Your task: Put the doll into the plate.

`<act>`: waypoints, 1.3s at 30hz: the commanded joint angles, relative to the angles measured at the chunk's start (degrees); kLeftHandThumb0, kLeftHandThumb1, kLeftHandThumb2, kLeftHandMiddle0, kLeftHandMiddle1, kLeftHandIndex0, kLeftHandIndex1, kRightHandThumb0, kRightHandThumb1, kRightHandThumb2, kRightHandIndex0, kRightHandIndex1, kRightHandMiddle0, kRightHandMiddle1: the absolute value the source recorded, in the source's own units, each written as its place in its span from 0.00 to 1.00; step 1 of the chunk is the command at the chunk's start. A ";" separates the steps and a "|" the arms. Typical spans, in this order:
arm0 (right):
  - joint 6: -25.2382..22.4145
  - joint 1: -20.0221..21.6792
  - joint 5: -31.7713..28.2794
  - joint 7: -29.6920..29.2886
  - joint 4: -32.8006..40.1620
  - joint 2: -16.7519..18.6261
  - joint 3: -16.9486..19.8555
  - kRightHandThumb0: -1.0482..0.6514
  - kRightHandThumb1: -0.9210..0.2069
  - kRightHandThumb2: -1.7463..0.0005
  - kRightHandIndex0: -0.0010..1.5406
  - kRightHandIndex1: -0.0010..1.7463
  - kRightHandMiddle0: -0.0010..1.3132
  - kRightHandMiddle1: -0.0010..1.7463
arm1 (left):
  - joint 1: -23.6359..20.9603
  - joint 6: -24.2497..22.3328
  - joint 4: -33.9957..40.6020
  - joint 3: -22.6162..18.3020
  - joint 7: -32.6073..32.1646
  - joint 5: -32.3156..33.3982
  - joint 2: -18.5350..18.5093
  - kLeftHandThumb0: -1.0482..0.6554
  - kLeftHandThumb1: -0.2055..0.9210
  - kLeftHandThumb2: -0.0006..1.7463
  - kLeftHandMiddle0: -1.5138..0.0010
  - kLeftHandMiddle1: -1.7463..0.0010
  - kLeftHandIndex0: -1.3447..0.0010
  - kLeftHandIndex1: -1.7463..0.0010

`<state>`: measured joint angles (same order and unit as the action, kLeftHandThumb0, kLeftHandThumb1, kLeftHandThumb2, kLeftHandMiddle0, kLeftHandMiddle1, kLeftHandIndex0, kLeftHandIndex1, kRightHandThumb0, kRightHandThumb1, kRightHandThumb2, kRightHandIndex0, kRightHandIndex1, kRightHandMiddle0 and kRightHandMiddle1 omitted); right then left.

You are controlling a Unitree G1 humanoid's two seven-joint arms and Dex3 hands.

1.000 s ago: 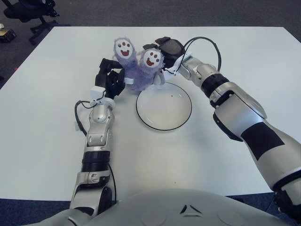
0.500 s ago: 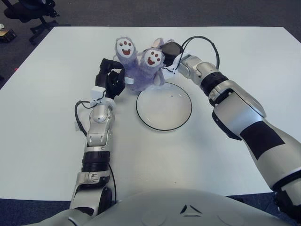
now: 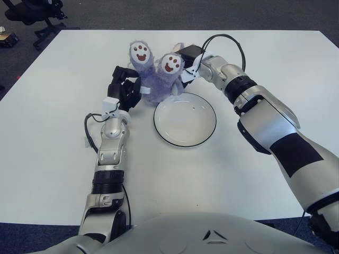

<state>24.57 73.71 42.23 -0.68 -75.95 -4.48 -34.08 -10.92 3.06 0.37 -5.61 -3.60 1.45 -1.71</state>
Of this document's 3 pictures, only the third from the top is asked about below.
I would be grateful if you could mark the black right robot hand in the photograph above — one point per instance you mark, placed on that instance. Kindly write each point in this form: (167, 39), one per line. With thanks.
(192, 53)

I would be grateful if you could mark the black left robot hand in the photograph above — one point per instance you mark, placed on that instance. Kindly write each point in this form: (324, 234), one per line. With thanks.
(127, 92)

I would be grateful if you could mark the purple plush bunny doll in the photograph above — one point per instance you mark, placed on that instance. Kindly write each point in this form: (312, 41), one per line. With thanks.
(159, 84)

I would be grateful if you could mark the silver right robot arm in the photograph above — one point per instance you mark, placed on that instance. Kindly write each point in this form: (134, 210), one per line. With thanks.
(267, 124)

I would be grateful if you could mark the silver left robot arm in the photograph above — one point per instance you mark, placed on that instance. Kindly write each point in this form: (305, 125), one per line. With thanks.
(112, 148)

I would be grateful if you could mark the white plate with black rim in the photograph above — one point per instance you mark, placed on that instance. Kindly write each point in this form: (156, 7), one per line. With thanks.
(182, 124)

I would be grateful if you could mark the yellow and black box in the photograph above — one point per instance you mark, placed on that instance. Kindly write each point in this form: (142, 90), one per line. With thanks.
(9, 39)

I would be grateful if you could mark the black office chair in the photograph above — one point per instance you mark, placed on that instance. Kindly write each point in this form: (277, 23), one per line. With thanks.
(23, 14)

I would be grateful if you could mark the small white object on floor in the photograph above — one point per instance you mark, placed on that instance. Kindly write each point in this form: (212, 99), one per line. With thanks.
(2, 29)

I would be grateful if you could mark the silver robot torso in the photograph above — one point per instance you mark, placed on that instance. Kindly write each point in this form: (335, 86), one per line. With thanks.
(185, 232)

